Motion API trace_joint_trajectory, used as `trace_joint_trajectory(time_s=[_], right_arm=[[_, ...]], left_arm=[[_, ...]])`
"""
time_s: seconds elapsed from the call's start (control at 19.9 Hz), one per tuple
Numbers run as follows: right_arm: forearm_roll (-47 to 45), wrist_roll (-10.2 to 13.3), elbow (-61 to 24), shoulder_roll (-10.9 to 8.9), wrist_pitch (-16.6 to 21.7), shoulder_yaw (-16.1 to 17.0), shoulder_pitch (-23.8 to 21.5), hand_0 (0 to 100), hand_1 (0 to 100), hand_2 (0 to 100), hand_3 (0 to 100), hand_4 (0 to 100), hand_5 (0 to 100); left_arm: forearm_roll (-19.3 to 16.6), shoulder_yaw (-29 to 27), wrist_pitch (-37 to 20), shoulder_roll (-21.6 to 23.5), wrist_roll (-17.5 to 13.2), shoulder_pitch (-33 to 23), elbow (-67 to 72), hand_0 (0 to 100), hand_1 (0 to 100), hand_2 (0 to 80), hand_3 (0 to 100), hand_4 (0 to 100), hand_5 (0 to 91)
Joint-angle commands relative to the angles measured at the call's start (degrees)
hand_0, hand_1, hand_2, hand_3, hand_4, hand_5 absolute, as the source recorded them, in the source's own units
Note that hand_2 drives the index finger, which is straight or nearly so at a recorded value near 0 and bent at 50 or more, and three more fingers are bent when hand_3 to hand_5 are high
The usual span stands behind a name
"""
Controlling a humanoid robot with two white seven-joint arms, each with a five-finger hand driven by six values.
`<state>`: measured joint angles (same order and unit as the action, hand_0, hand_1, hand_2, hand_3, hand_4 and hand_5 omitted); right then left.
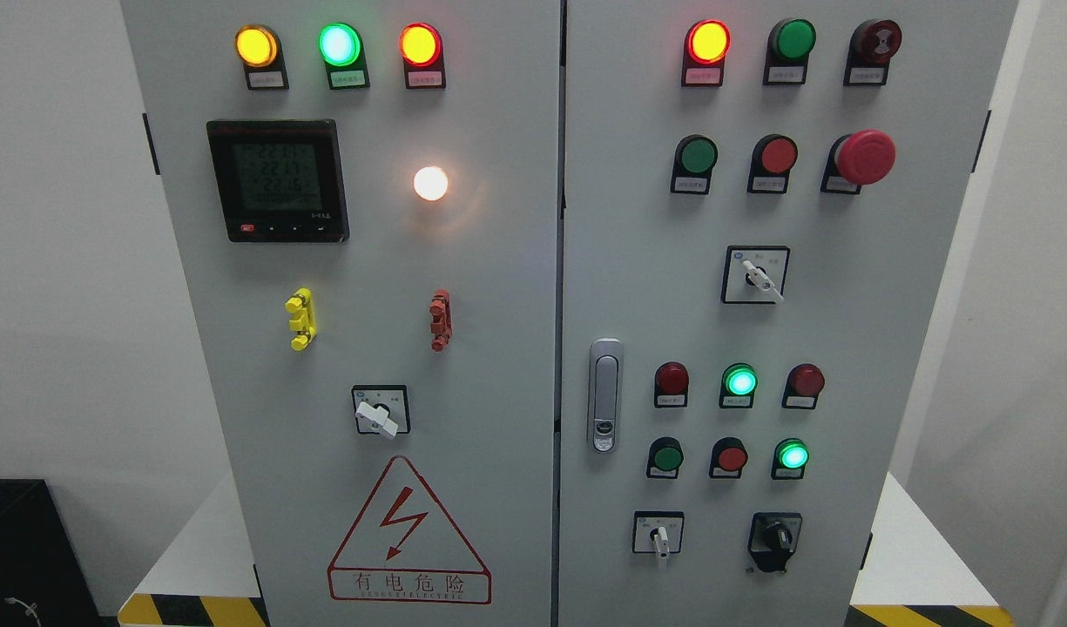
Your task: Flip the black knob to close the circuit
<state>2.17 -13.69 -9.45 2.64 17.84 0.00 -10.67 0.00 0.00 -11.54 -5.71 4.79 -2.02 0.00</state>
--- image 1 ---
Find black rotary knob switch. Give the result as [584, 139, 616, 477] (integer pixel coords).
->
[747, 512, 803, 574]

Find red terminal connector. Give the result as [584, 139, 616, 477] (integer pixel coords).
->
[429, 289, 453, 353]

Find dark red indicator light left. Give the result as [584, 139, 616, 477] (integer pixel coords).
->
[653, 361, 690, 408]

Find dark red indicator light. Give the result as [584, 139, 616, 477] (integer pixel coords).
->
[653, 361, 690, 408]
[781, 361, 827, 409]

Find white glowing lamp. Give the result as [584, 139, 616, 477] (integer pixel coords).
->
[411, 165, 449, 202]

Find grey left cabinet door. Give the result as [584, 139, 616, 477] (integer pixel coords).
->
[122, 1, 562, 626]

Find grey cabinet door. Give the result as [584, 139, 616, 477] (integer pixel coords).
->
[558, 1, 1017, 626]
[122, 1, 562, 626]

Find green lit indicator middle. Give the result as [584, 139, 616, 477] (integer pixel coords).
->
[718, 361, 759, 409]

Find green push button second row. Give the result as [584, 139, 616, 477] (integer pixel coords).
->
[670, 134, 718, 195]

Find yellow terminal connector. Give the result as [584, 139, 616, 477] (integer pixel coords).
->
[285, 287, 318, 352]

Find red push button lower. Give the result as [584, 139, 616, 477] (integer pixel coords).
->
[708, 437, 748, 479]

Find grey right cabinet door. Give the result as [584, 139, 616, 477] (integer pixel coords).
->
[558, 1, 1017, 626]

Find red electric danger sticker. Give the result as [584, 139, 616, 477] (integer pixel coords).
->
[327, 455, 492, 604]

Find dark red indicator light right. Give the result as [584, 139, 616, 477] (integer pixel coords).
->
[781, 361, 827, 409]

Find black digital power meter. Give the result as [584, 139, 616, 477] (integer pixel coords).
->
[206, 118, 350, 243]

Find red push button second row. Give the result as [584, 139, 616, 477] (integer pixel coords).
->
[746, 132, 799, 194]

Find red orange indicator light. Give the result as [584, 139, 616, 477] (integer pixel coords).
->
[399, 23, 446, 89]

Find green lit push button lower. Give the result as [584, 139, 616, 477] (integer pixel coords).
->
[771, 438, 809, 481]

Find red lit indicator top right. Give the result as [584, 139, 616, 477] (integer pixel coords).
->
[681, 19, 731, 89]

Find green lit indicator light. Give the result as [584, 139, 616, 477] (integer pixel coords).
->
[318, 23, 369, 91]

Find red emergency stop mushroom button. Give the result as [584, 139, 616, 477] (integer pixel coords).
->
[821, 130, 896, 195]

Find green push button top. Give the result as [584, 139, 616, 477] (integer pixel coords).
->
[761, 17, 817, 84]

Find yellow indicator light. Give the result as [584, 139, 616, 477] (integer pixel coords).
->
[234, 25, 289, 91]

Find dark red buzzer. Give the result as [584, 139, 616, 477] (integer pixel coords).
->
[843, 19, 902, 86]

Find black box lower left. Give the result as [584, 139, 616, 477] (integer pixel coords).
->
[0, 479, 102, 626]

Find silver door lock handle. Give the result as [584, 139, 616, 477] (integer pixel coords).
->
[586, 338, 624, 453]

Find white selector switch left door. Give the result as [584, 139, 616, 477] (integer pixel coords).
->
[351, 384, 411, 440]

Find white selector switch upper right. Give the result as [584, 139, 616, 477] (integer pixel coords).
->
[720, 246, 791, 303]

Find white selector switch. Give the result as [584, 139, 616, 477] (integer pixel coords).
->
[631, 509, 685, 568]
[720, 246, 791, 303]

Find white selector switch lower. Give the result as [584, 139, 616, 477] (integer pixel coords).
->
[631, 509, 685, 568]

